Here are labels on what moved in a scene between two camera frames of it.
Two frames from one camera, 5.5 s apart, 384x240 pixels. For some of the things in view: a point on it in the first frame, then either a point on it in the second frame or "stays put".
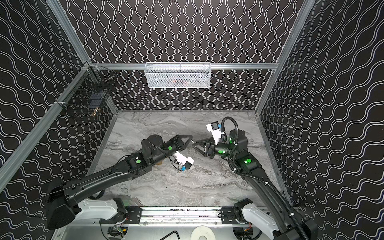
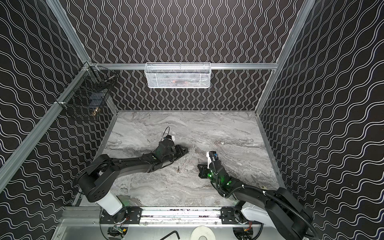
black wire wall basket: x=89 y=92 stays put
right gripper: x=208 y=148 → x=208 y=169
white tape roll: x=202 y=230 stays put
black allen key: x=170 y=234 stays put
